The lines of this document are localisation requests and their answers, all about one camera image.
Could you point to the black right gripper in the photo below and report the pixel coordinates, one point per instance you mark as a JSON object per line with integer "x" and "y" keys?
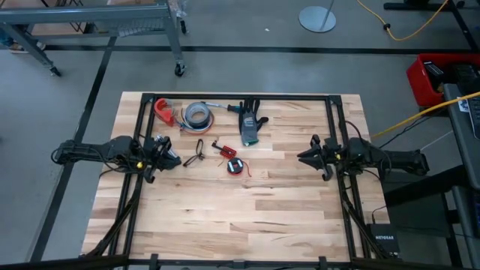
{"x": 332, "y": 155}

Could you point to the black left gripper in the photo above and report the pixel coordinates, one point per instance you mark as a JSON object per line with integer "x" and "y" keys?
{"x": 155, "y": 155}

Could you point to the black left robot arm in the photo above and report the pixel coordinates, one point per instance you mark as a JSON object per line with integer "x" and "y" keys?
{"x": 97, "y": 152}

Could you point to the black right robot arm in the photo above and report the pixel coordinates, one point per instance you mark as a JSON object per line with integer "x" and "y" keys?
{"x": 397, "y": 159}

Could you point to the small black angled plug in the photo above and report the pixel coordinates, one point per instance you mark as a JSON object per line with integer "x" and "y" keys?
{"x": 215, "y": 143}

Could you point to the red plastic clamp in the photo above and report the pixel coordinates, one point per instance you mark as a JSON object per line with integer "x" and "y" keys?
{"x": 165, "y": 114}

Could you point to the red bit holder block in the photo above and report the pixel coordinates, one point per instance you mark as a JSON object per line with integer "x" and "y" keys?
{"x": 227, "y": 152}

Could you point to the grey work glove green cuff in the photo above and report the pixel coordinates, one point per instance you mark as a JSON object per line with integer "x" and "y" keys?
{"x": 248, "y": 127}

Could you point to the red plastic bin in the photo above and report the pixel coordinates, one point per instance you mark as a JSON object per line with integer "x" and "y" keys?
{"x": 416, "y": 86}

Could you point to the round metal stand base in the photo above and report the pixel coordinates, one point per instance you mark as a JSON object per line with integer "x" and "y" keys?
{"x": 317, "y": 18}

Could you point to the grey desk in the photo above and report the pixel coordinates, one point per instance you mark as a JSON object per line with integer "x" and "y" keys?
{"x": 459, "y": 150}

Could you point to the black rectangular device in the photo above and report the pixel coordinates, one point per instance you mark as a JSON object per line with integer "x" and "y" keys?
{"x": 434, "y": 75}

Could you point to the grey metal cart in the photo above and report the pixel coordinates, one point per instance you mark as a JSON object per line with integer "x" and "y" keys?
{"x": 86, "y": 13}

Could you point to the black equipment bundle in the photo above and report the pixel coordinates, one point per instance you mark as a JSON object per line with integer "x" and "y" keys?
{"x": 465, "y": 77}

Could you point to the person's foot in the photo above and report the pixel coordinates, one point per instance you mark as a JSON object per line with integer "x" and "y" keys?
{"x": 7, "y": 40}

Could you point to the grey duct tape roll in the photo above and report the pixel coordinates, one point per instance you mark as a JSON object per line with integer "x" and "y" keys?
{"x": 189, "y": 112}

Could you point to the black aluminium rig frame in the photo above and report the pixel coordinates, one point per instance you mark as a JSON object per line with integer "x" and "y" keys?
{"x": 240, "y": 96}

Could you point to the black Netgear network switch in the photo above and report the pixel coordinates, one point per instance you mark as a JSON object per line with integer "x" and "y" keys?
{"x": 384, "y": 238}

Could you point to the black table leg frame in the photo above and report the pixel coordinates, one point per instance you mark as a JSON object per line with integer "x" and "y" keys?
{"x": 412, "y": 6}

